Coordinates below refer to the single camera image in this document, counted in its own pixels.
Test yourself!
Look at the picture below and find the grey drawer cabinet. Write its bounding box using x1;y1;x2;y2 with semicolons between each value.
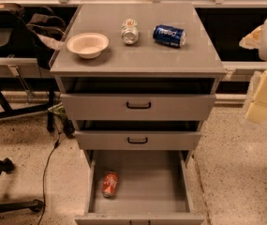
49;2;227;171

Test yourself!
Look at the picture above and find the black table frame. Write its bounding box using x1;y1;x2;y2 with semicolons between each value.
0;88;55;119

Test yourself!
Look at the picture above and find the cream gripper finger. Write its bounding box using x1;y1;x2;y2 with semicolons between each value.
239;26;261;50
245;69;267;124

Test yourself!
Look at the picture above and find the red coke can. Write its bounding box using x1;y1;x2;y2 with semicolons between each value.
102;172;118;198

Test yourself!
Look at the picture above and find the white bowl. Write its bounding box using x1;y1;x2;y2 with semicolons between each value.
67;33;109;59

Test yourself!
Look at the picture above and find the blue pepsi can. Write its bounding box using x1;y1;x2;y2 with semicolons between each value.
153;24;186;48

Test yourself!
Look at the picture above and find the grey bottom drawer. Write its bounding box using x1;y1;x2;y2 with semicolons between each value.
75;150;204;225

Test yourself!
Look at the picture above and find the grey top drawer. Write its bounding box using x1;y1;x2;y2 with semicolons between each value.
61;94;215;121

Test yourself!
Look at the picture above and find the dark jacket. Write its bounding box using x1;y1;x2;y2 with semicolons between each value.
26;7;67;69

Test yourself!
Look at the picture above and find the grey drawer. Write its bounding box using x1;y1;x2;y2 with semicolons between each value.
75;131;200;150
61;94;215;121
75;150;204;225

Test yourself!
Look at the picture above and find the silver white soda can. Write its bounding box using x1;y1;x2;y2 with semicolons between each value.
121;19;139;45

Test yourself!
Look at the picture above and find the black floor cable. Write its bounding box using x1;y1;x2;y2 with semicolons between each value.
37;131;62;225

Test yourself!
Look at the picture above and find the green object on floor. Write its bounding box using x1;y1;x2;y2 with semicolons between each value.
48;103;75;137

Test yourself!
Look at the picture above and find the black backpack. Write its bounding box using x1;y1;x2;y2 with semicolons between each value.
0;3;24;47

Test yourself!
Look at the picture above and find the grey middle drawer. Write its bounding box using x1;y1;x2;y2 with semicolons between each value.
75;131;200;150

